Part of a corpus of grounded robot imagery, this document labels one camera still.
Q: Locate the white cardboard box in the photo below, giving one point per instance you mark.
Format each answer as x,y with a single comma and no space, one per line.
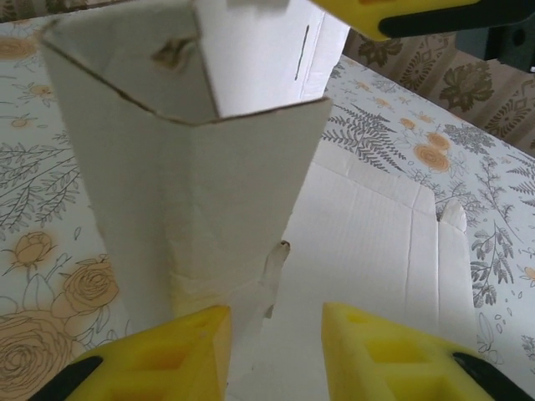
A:
188,188

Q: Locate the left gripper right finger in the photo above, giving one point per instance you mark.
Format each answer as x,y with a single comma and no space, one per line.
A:
397,367

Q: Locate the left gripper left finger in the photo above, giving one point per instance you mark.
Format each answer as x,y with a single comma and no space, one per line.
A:
167,367

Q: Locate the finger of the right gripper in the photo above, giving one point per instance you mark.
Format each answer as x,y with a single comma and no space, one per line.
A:
397,16

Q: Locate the floral table cover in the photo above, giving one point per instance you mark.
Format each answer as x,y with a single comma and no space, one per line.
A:
42,209

